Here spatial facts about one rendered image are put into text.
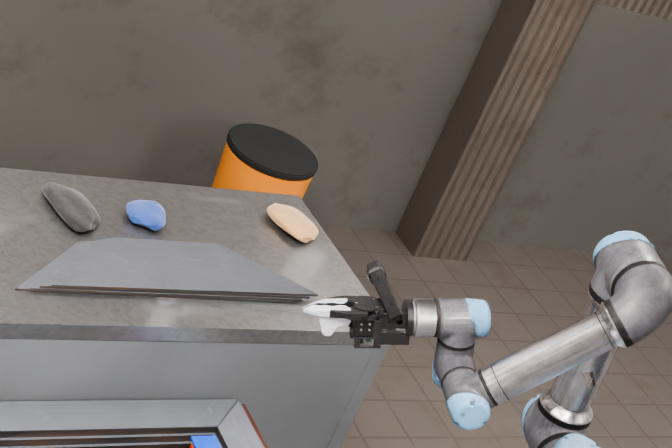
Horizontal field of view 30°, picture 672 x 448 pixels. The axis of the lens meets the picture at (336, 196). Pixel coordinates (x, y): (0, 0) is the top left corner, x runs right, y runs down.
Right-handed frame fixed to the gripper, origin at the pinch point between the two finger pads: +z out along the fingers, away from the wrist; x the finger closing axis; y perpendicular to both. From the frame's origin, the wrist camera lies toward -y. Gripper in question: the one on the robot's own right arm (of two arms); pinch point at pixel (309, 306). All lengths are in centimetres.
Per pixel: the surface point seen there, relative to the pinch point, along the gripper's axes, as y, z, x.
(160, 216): 6, 29, 70
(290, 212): 11, -4, 89
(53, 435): 35, 50, 14
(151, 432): 39, 30, 23
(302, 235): 14, -7, 81
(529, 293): 122, -141, 308
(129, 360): 26, 35, 30
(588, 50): 9, -161, 326
